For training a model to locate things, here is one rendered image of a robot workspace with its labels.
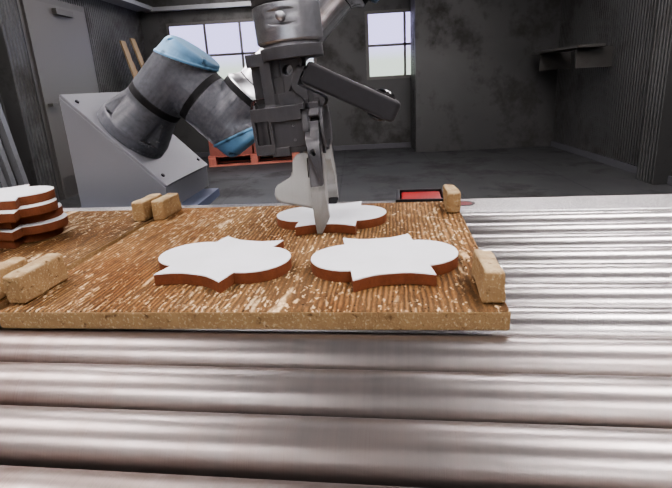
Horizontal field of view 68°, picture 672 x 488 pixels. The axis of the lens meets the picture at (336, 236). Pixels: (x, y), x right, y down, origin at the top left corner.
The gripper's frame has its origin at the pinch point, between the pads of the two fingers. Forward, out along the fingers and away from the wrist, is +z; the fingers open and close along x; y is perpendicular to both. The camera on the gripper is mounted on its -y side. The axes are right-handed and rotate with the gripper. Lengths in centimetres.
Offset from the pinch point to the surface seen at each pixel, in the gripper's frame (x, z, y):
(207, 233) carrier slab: 4.1, -0.2, 14.6
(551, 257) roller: 8.2, 4.6, -23.8
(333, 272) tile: 19.6, 0.1, -2.5
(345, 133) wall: -790, 62, 79
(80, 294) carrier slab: 22.1, -0.6, 19.6
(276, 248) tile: 13.7, -0.6, 3.8
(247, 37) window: -777, -107, 217
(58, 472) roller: 40.6, 1.8, 9.5
